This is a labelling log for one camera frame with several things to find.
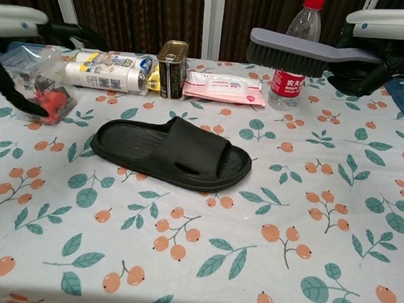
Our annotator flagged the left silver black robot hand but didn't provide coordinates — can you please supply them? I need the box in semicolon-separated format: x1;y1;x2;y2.
0;3;113;124

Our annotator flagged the pink wet wipes pack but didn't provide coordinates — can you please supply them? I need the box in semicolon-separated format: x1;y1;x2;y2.
181;69;269;108

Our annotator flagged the clear bag with red items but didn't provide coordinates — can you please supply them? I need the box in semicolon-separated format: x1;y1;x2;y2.
0;42;86;129

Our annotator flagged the black and gold tin can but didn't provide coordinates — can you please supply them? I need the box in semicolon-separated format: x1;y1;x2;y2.
152;38;191;102

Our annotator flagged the grey cleaning brush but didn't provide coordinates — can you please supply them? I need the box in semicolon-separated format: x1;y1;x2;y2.
244;26;385;85

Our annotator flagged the red plastic toy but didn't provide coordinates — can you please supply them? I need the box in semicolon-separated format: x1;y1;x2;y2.
31;88;69;127

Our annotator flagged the clear water bottle red cap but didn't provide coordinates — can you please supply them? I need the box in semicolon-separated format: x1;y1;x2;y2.
266;0;327;114

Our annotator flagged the white bag rolls pack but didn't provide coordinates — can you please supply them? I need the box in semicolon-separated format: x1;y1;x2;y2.
63;48;162;97

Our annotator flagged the black rubber slipper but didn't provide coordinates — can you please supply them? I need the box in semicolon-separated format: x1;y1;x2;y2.
87;108;256;197

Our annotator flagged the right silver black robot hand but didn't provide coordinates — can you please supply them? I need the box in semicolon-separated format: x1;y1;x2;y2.
327;0;404;100

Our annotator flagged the floral print tablecloth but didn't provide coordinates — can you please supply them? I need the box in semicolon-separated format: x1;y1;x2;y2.
0;38;404;303

